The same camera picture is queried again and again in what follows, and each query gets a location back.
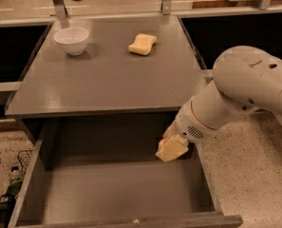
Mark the grey cabinet counter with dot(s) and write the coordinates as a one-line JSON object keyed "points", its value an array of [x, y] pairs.
{"points": [[107, 77]]}

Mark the yellow sponge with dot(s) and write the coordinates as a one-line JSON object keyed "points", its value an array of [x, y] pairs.
{"points": [[142, 44]]}

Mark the metal bracket left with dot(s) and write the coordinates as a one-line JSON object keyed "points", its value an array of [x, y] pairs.
{"points": [[60, 9]]}

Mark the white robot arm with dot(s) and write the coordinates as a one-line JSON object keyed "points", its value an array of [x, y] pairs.
{"points": [[244, 79]]}

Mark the green bottle on floor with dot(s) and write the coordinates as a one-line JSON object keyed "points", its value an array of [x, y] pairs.
{"points": [[15, 182]]}

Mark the white ceramic bowl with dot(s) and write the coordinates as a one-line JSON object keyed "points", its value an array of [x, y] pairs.
{"points": [[72, 41]]}

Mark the open grey wooden drawer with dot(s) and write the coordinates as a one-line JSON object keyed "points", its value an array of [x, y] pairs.
{"points": [[102, 172]]}

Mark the orange fruit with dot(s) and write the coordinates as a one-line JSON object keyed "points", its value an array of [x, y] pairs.
{"points": [[161, 143]]}

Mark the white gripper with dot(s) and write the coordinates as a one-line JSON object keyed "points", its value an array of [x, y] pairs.
{"points": [[187, 126]]}

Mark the black wire basket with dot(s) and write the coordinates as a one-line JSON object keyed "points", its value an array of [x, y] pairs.
{"points": [[24, 158]]}

